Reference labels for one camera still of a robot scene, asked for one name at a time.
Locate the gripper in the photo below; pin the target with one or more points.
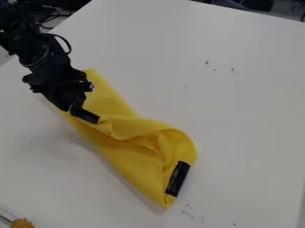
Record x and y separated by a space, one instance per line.
57 84

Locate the yellow cloth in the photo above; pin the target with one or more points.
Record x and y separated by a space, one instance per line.
135 142

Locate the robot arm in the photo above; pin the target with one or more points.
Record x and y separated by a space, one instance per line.
27 44

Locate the orange toy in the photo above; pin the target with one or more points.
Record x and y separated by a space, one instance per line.
22 223

